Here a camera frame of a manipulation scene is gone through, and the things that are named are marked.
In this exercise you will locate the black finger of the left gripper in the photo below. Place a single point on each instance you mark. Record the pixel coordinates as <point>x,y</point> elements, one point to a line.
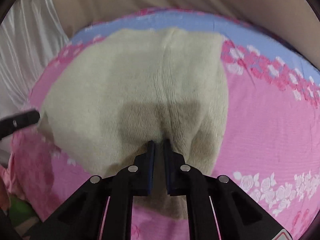
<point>14,123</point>

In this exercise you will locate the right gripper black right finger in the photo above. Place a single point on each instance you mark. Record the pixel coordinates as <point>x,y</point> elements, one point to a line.
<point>172,164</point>

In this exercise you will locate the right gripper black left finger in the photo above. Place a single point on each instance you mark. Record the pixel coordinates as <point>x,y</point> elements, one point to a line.
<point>144,175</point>

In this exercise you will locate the cream knit sweater black hearts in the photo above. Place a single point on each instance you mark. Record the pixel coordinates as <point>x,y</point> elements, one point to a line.
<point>138,86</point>

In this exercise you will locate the white satin curtain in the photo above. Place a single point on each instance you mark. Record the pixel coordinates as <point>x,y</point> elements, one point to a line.
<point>31,35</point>

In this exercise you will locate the pink blue floral bedsheet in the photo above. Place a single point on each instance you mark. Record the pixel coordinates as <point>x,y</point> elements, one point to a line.
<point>271,143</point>

